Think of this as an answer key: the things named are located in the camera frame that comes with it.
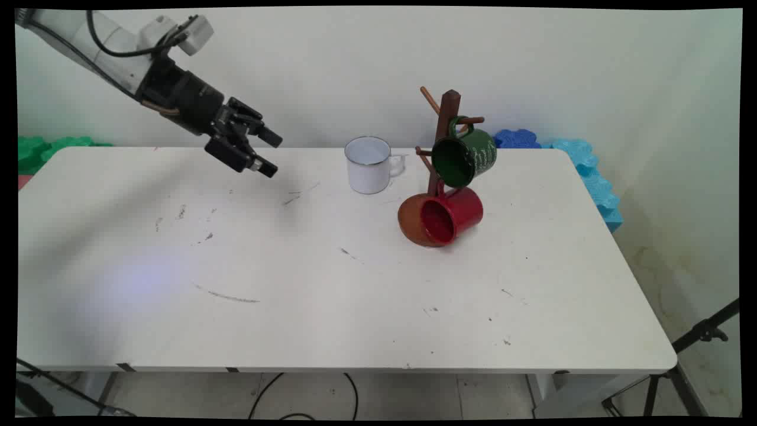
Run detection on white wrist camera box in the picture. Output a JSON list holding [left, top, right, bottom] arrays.
[[140, 14, 215, 57]]

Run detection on brown wooden mug tree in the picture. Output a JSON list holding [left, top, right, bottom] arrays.
[[397, 86, 486, 249]]

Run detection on green enamel mug white script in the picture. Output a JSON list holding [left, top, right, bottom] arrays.
[[431, 116, 497, 189]]

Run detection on green foam mat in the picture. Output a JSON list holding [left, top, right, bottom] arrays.
[[18, 135, 113, 176]]

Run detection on white table leg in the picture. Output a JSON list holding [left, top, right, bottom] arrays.
[[525, 372, 651, 418]]

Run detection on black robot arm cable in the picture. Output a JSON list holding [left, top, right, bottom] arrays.
[[86, 10, 199, 59]]

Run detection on black floor cable loop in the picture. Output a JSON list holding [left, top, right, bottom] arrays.
[[248, 372, 360, 421]]

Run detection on black tripod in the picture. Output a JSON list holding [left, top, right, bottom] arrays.
[[601, 298, 741, 418]]

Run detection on red enamel mug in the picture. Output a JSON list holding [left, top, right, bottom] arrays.
[[419, 186, 484, 247]]

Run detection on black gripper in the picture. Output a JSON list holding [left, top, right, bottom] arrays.
[[138, 55, 284, 179]]

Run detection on black cable with connector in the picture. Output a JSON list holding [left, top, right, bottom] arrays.
[[17, 357, 138, 418]]

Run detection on light blue foam mat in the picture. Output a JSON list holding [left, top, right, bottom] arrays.
[[539, 138, 624, 233]]

